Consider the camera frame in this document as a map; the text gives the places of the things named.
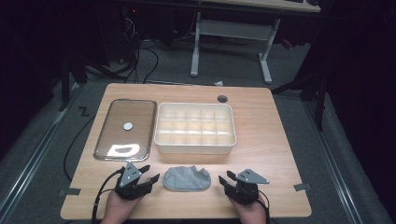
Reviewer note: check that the person's left hand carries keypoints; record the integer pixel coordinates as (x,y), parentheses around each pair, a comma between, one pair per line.
(120,208)

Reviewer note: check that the white compartment storage box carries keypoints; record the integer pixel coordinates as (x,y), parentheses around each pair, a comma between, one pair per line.
(194,129)

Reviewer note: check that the person's right hand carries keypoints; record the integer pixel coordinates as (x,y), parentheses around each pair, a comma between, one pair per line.
(249,213)

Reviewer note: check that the grey tape strip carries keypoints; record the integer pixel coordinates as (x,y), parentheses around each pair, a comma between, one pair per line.
(302,187)
(70,192)

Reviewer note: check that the grey sock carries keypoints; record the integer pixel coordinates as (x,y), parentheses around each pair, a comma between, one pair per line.
(186,179)

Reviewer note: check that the metal floor rail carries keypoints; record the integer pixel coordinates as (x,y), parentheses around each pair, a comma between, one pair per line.
(34,149)
(333,161)

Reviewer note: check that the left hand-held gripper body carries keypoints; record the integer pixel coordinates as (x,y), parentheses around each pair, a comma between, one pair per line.
(129,177)

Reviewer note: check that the white round lid sticker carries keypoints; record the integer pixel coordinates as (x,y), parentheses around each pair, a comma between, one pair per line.
(128,126)

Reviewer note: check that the clear plastic box lid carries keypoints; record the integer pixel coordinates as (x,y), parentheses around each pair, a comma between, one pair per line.
(124,141)

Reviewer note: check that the crumpled white paper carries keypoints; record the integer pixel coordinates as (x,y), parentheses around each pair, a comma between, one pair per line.
(219,83)

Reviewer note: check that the black stand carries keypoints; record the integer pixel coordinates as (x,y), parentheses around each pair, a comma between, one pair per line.
(64,84)
(320,102)

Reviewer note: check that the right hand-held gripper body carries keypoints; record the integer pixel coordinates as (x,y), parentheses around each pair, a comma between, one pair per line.
(247,183)

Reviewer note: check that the red object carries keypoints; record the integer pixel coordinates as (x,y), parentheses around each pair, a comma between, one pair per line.
(287,44)

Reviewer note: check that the white-framed desk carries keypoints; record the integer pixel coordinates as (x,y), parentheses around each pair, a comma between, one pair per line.
(232,30)

